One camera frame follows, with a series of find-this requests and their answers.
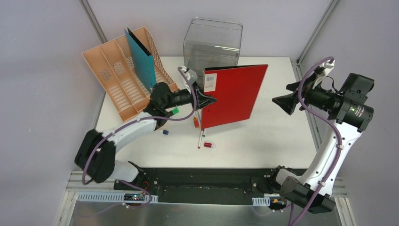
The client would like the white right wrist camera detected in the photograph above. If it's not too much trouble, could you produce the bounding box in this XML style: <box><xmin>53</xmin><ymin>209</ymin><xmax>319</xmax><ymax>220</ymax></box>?
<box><xmin>320</xmin><ymin>60</ymin><xmax>335</xmax><ymax>77</ymax></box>

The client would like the aluminium frame rail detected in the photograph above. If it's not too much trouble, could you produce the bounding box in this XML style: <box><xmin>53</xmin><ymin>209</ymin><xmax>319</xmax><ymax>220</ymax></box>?
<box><xmin>66</xmin><ymin>171</ymin><xmax>159</xmax><ymax>204</ymax></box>

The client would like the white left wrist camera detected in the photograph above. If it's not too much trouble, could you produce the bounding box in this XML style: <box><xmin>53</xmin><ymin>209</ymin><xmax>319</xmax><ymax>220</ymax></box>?
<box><xmin>181</xmin><ymin>66</ymin><xmax>198</xmax><ymax>84</ymax></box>

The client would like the red small bottle white cap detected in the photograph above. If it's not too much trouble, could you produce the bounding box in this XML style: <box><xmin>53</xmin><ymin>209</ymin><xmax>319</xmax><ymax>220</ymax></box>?
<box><xmin>204</xmin><ymin>142</ymin><xmax>216</xmax><ymax>148</ymax></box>

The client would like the smoked clear drawer box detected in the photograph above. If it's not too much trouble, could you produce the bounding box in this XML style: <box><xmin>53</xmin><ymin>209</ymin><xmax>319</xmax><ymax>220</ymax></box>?
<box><xmin>183</xmin><ymin>17</ymin><xmax>243</xmax><ymax>88</ymax></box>

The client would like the blue white small bottle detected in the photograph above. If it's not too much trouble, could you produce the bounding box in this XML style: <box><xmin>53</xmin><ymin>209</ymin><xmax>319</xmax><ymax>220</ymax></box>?
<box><xmin>161</xmin><ymin>129</ymin><xmax>169</xmax><ymax>135</ymax></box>

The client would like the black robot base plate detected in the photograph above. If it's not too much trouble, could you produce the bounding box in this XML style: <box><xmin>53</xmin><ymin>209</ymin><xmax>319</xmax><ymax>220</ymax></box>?
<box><xmin>132</xmin><ymin>168</ymin><xmax>280</xmax><ymax>205</ymax></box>

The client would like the red orange small bottle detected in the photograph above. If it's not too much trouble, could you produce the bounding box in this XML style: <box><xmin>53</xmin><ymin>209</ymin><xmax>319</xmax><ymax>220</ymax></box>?
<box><xmin>193</xmin><ymin>117</ymin><xmax>200</xmax><ymax>128</ymax></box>

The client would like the peach plastic file organizer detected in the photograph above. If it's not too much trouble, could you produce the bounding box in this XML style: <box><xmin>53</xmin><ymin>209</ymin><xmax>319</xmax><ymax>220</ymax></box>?
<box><xmin>82</xmin><ymin>26</ymin><xmax>179</xmax><ymax>123</ymax></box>

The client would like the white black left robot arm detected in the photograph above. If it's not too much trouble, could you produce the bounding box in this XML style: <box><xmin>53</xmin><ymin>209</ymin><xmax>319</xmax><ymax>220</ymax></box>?
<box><xmin>74</xmin><ymin>82</ymin><xmax>217</xmax><ymax>190</ymax></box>

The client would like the white marker brown cap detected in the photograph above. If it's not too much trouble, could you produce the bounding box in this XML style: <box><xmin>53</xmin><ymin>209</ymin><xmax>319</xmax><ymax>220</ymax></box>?
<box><xmin>197</xmin><ymin>129</ymin><xmax>204</xmax><ymax>149</ymax></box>

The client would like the red folder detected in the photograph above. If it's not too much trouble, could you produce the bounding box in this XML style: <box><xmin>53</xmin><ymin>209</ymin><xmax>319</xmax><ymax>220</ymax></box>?
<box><xmin>201</xmin><ymin>64</ymin><xmax>268</xmax><ymax>129</ymax></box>

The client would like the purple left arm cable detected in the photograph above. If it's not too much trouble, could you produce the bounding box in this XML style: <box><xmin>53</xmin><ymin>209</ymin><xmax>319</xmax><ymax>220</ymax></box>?
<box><xmin>76</xmin><ymin>66</ymin><xmax>199</xmax><ymax>218</ymax></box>

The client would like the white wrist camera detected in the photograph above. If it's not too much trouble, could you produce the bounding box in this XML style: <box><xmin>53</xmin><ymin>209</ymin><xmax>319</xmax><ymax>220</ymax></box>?
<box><xmin>320</xmin><ymin>60</ymin><xmax>335</xmax><ymax>77</ymax></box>
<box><xmin>181</xmin><ymin>66</ymin><xmax>198</xmax><ymax>84</ymax></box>

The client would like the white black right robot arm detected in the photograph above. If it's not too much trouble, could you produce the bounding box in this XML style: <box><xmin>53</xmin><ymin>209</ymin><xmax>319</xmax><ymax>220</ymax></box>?
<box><xmin>267</xmin><ymin>73</ymin><xmax>375</xmax><ymax>214</ymax></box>

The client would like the teal folder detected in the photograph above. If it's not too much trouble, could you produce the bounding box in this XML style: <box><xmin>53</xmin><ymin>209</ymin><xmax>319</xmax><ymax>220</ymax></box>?
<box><xmin>125</xmin><ymin>28</ymin><xmax>157</xmax><ymax>93</ymax></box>

